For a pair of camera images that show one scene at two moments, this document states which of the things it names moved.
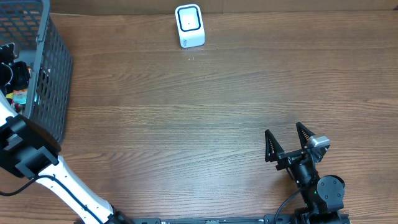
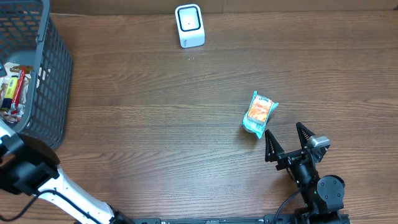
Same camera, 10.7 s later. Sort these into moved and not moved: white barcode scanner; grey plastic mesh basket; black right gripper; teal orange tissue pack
Moved: teal orange tissue pack
Not moved: grey plastic mesh basket; black right gripper; white barcode scanner
